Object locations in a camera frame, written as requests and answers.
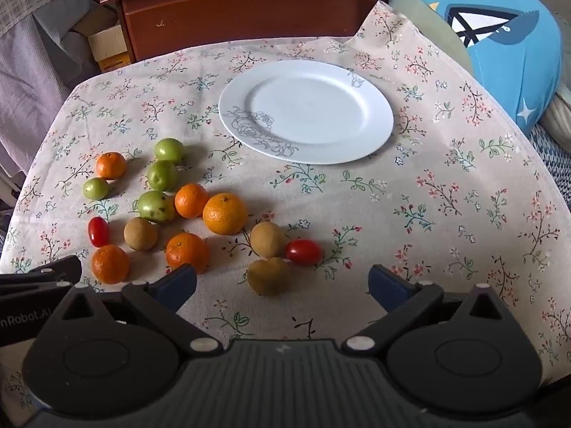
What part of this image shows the large orange tangerine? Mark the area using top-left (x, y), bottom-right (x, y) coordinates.
top-left (202, 193), bottom-right (249, 235)

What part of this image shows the cardboard box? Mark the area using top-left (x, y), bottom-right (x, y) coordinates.
top-left (87, 24), bottom-right (135, 73)

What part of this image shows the large green plum with spots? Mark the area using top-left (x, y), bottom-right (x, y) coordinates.
top-left (137, 190), bottom-right (176, 224)

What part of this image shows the olive green cushion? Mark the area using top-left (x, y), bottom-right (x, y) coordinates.
top-left (387, 0), bottom-right (474, 74)

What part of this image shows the small orange tangerine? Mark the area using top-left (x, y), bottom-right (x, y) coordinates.
top-left (96, 152), bottom-right (127, 181)

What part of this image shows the floral tablecloth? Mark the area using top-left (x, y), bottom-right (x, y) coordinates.
top-left (0, 0), bottom-right (571, 415)

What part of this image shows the brown kiwi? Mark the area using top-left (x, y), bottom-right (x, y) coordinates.
top-left (250, 221), bottom-right (286, 259)
top-left (123, 217), bottom-right (159, 251)
top-left (247, 257), bottom-right (292, 297)

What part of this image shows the small green plum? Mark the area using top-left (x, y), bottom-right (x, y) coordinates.
top-left (82, 177), bottom-right (110, 201)

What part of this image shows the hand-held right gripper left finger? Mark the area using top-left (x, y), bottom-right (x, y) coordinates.
top-left (58, 264), bottom-right (224, 356)

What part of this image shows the brown wooden cabinet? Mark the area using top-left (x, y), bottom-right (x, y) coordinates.
top-left (97, 0), bottom-right (405, 64)

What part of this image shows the red cherry tomato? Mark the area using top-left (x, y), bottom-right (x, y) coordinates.
top-left (285, 239), bottom-right (324, 266)
top-left (88, 216), bottom-right (110, 248)

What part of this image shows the houndstooth cloth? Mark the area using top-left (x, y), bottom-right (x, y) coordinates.
top-left (526, 122), bottom-right (571, 217)

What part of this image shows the blue printed pillow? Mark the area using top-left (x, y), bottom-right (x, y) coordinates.
top-left (384, 0), bottom-right (564, 136)

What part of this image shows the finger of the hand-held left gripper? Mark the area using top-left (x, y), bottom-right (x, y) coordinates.
top-left (0, 256), bottom-right (84, 284)
top-left (0, 282), bottom-right (73, 297)

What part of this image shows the grey checked cloth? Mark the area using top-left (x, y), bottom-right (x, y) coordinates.
top-left (0, 0), bottom-right (117, 188)

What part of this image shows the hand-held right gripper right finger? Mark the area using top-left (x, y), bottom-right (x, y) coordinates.
top-left (341, 264), bottom-right (515, 353)

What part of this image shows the white plate with flower print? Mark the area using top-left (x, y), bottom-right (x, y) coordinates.
top-left (218, 60), bottom-right (395, 165)

